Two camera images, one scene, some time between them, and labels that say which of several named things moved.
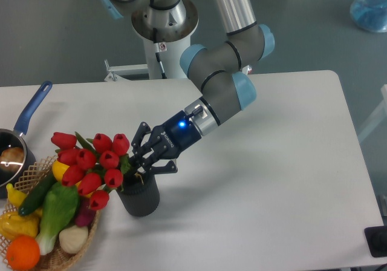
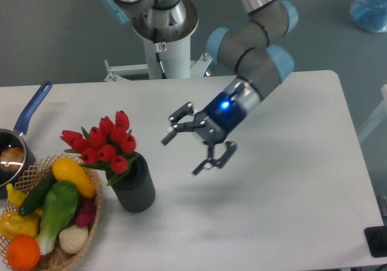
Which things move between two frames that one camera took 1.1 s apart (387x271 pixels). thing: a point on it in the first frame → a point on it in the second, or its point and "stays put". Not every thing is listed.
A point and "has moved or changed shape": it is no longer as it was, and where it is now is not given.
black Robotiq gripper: [169, 141] → [216, 123]
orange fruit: [23, 252] stays put
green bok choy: [59, 208] stays put
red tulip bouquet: [94, 166] has moved or changed shape
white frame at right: [377, 117] stays put
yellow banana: [15, 196] stays put
